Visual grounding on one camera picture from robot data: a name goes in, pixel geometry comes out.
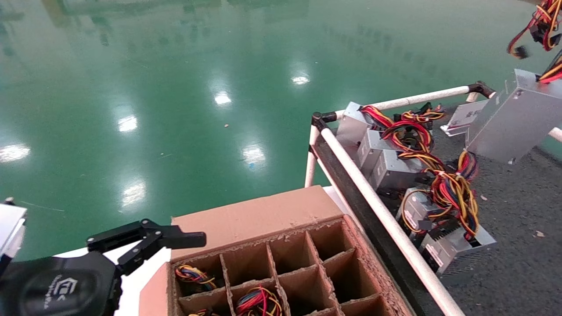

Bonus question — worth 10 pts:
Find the dark grey foam cart mat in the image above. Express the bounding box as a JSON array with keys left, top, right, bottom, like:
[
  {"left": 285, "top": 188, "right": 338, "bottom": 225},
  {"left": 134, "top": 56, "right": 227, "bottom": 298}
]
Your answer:
[{"left": 314, "top": 103, "right": 562, "bottom": 316}]

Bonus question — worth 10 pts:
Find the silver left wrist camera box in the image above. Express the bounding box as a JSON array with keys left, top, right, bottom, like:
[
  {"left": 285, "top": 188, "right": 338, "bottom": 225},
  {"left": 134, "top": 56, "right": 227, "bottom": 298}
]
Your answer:
[{"left": 0, "top": 197, "right": 28, "bottom": 263}]

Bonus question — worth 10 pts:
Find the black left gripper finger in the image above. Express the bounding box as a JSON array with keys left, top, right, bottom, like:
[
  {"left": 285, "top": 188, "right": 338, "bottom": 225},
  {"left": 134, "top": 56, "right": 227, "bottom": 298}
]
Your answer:
[{"left": 86, "top": 219, "right": 207, "bottom": 276}]

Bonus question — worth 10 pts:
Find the brown cardboard box with dividers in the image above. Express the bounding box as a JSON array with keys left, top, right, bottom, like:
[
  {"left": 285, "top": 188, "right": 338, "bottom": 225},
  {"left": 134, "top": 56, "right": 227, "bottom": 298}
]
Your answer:
[{"left": 138, "top": 185, "right": 415, "bottom": 316}]

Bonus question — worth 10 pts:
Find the wire bundle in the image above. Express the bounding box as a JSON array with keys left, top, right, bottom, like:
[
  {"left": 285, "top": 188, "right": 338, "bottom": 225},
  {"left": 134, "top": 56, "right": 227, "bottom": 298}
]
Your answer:
[{"left": 465, "top": 0, "right": 562, "bottom": 165}]

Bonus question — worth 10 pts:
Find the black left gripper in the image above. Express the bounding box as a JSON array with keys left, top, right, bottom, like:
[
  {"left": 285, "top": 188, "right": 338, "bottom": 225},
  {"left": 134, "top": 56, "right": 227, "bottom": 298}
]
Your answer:
[{"left": 0, "top": 251, "right": 123, "bottom": 316}]

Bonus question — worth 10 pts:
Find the white acrylic label sign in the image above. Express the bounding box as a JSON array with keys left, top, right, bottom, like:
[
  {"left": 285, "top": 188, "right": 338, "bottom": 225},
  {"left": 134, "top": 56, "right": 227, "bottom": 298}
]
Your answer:
[{"left": 440, "top": 100, "right": 489, "bottom": 136}]

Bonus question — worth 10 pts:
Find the white pipe cart frame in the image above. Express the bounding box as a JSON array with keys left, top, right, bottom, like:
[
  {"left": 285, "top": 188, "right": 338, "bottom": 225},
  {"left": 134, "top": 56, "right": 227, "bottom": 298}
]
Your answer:
[{"left": 304, "top": 80, "right": 562, "bottom": 316}]

